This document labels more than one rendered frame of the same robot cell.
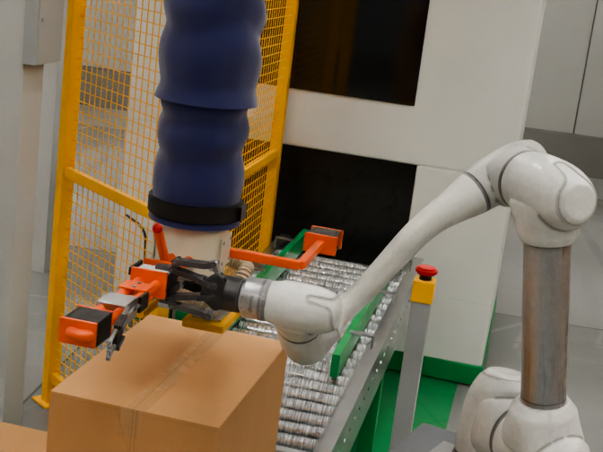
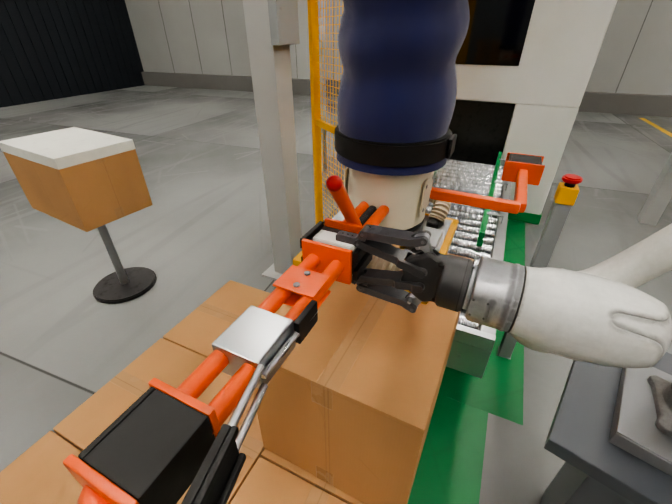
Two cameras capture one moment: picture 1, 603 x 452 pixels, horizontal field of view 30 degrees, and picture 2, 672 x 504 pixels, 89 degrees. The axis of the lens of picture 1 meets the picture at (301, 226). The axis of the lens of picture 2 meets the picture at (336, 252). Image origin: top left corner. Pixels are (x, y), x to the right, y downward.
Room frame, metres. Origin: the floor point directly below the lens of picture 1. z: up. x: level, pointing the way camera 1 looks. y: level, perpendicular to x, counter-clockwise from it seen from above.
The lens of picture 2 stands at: (1.89, 0.19, 1.53)
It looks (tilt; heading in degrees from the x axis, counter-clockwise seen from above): 33 degrees down; 14
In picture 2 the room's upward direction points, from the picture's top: straight up
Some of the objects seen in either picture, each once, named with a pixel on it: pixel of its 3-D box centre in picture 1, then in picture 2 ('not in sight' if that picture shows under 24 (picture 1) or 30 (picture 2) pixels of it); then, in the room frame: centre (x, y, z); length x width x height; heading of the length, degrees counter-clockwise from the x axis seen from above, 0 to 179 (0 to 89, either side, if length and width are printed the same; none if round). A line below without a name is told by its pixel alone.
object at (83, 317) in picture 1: (86, 325); (152, 449); (2.00, 0.38, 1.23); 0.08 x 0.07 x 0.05; 168
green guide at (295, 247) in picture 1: (255, 278); not in sight; (4.48, 0.16, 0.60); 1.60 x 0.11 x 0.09; 169
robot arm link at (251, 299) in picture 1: (255, 298); (490, 292); (2.28, 0.08, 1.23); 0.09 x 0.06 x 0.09; 168
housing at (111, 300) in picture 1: (116, 308); (256, 345); (2.13, 0.35, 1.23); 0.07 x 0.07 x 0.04; 78
